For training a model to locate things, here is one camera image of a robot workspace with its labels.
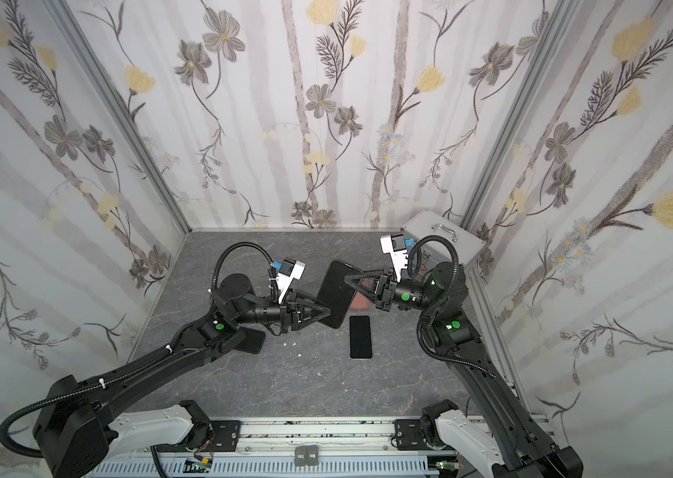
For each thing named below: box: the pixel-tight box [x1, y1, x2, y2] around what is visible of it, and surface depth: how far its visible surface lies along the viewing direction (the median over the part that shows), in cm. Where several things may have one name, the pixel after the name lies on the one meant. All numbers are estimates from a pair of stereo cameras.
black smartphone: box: [349, 314, 373, 359], surface depth 92 cm
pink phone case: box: [350, 291, 371, 310], surface depth 59 cm
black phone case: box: [316, 259, 363, 329], surface depth 61 cm
